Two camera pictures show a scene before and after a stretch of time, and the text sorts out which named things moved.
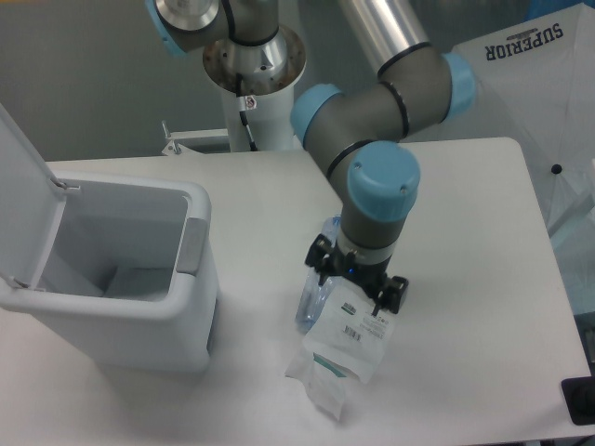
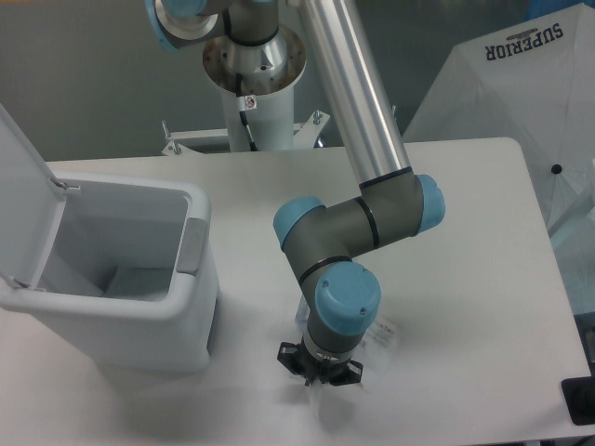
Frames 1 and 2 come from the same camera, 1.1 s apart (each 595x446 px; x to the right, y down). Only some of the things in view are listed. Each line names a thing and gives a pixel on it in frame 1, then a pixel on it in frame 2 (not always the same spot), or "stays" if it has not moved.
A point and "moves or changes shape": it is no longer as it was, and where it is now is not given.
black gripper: x=363 y=275 -> x=312 y=367
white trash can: x=132 y=273 stays
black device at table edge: x=579 y=395 stays
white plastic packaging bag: x=349 y=340 moves or changes shape
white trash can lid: x=32 y=203 stays
